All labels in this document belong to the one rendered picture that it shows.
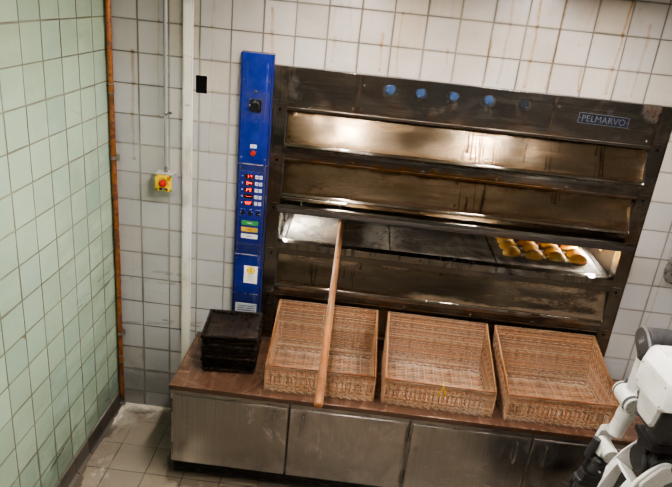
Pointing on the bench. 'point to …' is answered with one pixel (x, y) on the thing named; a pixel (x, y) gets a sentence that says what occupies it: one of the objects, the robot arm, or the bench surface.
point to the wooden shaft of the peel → (328, 323)
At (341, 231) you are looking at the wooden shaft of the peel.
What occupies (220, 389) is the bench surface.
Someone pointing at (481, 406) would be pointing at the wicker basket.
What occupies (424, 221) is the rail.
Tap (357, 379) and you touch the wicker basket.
